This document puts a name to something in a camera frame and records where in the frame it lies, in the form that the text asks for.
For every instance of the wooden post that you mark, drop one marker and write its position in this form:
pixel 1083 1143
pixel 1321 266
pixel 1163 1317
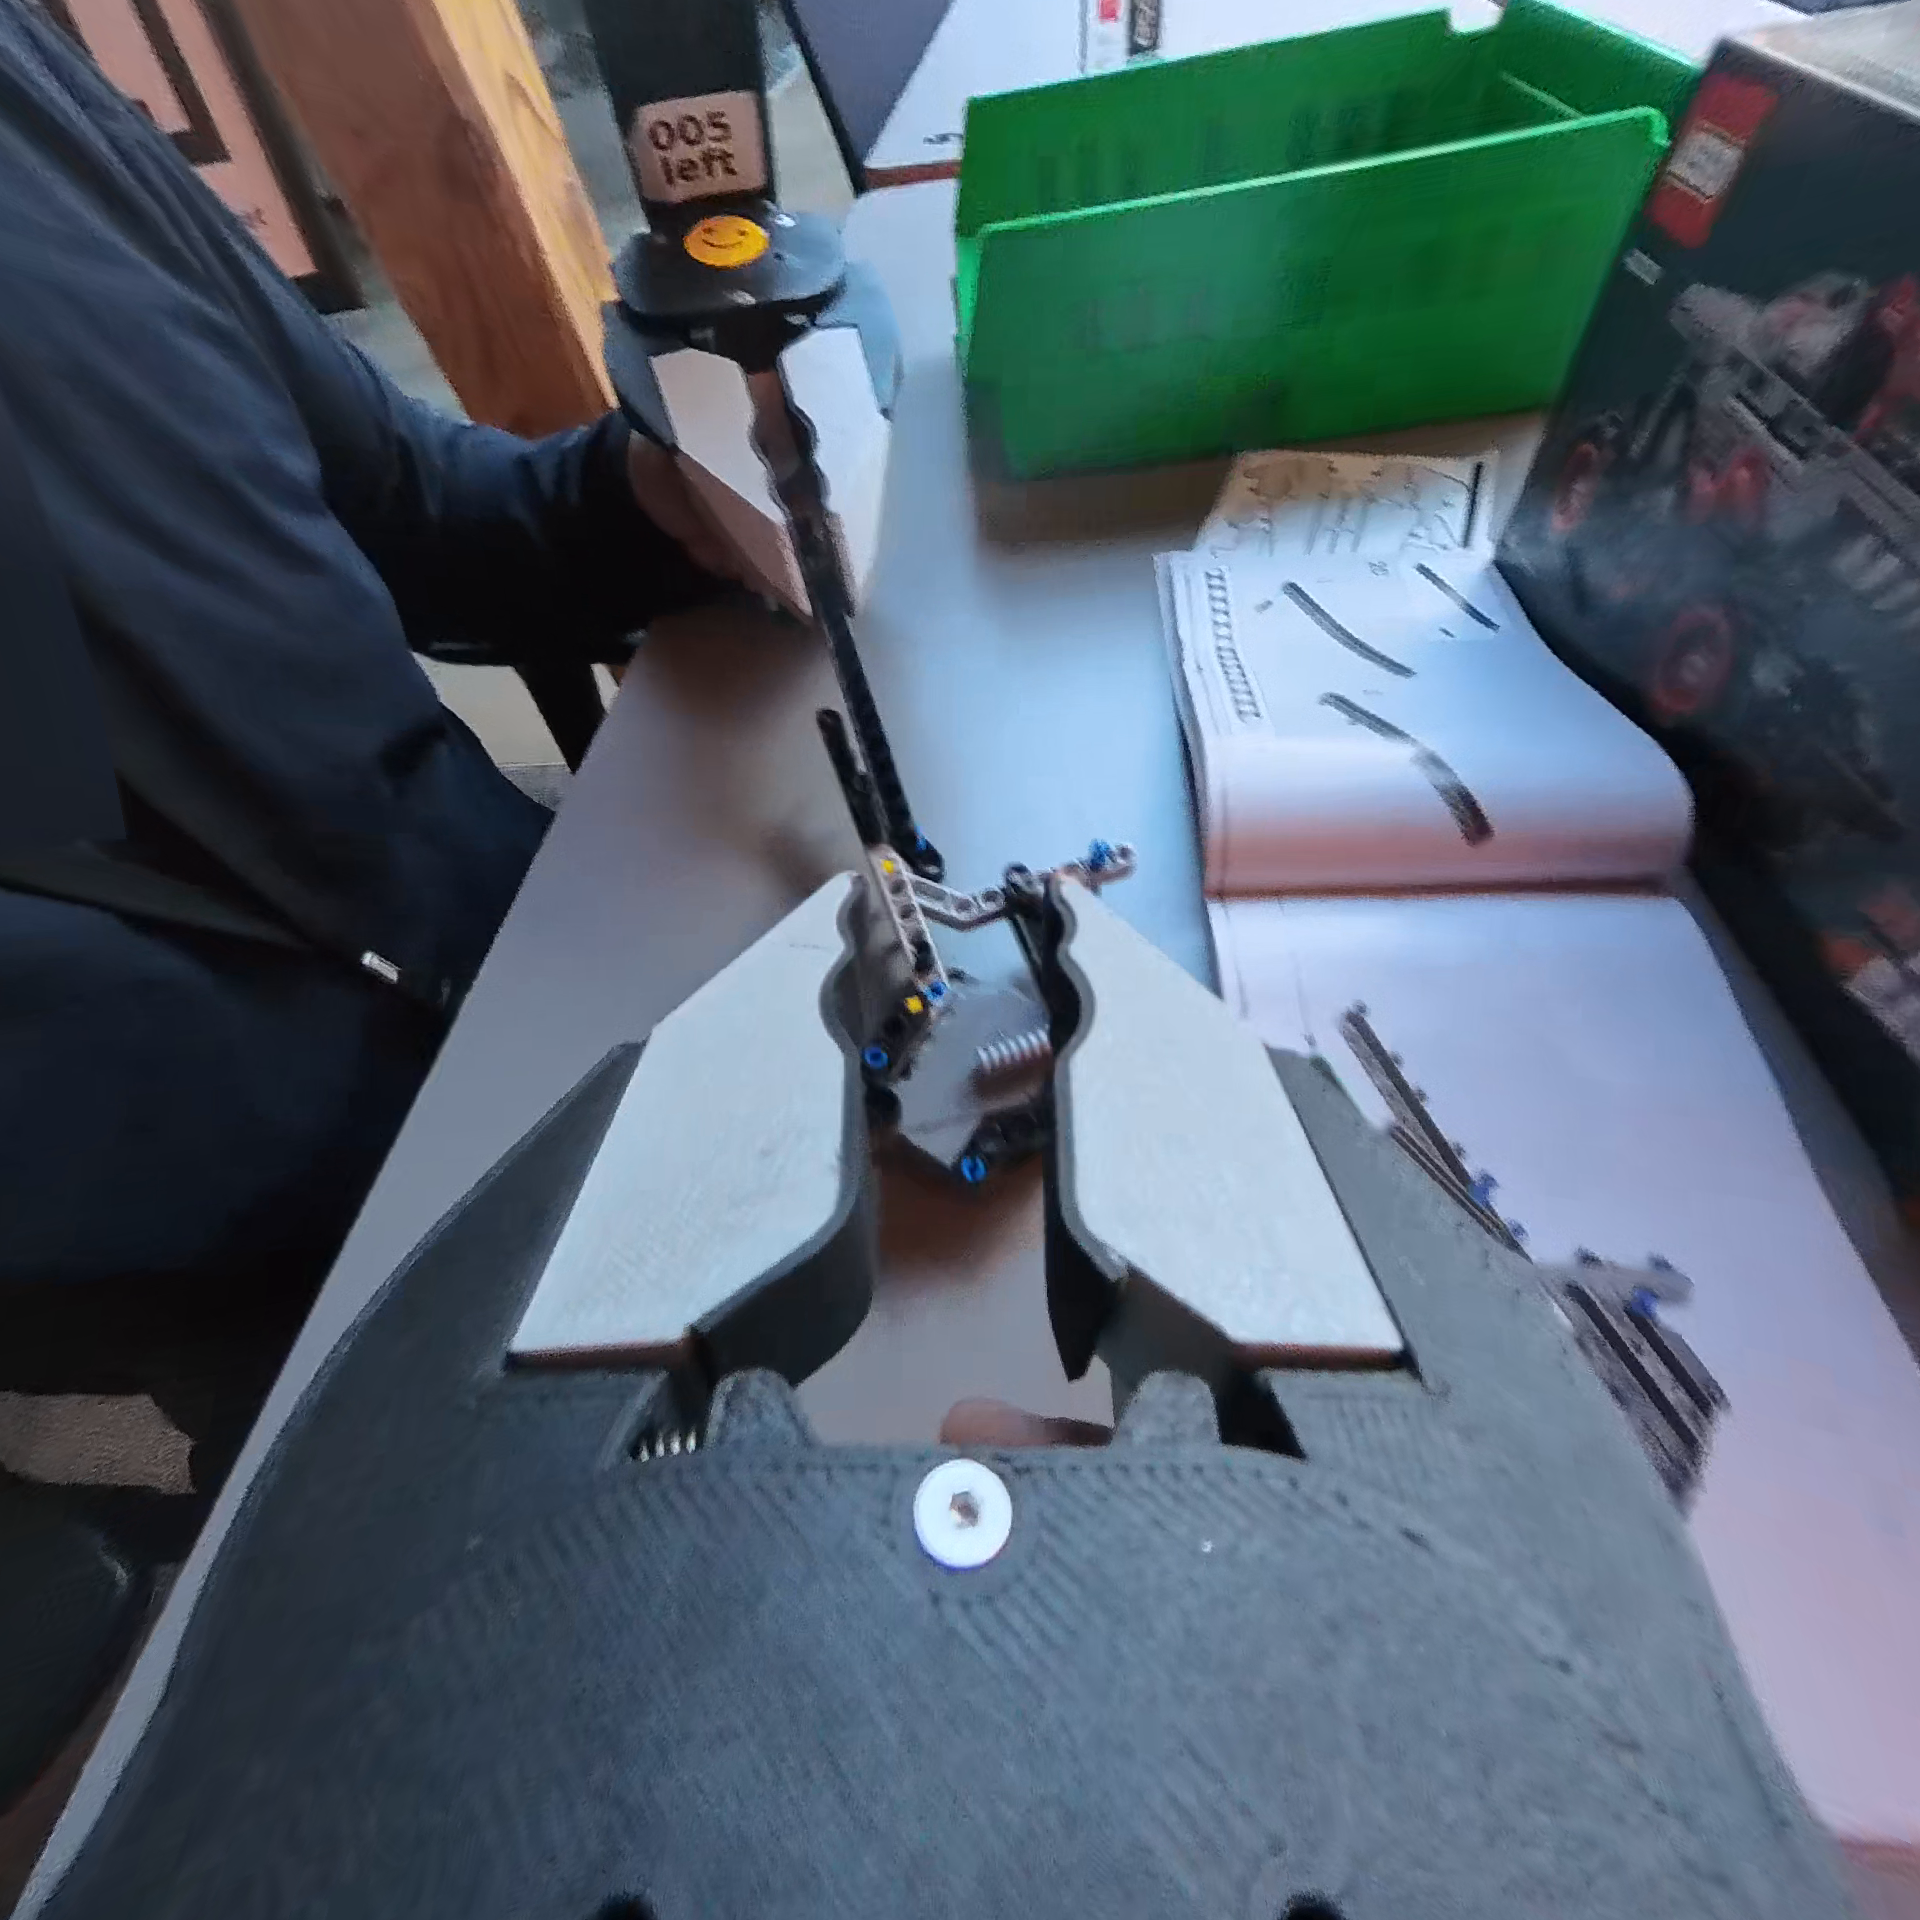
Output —
pixel 450 182

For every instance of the grey lego chassis assembly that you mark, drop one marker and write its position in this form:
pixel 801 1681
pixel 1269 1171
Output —
pixel 915 961

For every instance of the open instruction booklet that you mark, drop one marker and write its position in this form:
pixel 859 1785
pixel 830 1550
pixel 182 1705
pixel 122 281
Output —
pixel 1440 780

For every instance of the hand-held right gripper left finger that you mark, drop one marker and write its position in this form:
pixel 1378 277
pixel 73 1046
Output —
pixel 705 1186

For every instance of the person's left forearm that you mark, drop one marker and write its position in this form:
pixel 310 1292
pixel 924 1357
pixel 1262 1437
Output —
pixel 509 524

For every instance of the line drawing paper sheet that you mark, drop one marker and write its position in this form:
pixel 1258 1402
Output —
pixel 1349 503

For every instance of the black office chair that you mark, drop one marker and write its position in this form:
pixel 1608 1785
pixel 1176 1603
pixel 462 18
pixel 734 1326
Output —
pixel 556 698

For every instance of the white printed box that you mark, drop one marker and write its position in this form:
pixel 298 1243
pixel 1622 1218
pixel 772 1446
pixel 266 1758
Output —
pixel 1141 31

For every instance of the pink framed board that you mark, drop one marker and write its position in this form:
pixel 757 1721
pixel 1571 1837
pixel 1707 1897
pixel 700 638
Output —
pixel 195 121

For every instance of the green plastic bin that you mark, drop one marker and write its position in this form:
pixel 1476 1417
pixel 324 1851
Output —
pixel 1289 285

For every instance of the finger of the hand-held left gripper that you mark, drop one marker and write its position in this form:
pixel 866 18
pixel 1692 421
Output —
pixel 720 436
pixel 856 436

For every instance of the dark lego set box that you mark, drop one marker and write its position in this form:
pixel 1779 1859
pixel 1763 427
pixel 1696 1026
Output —
pixel 1756 495

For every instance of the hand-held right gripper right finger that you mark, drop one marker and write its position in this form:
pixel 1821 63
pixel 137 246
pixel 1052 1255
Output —
pixel 1200 1202

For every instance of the long black lego beam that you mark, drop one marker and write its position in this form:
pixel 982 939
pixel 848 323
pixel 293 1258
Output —
pixel 878 722

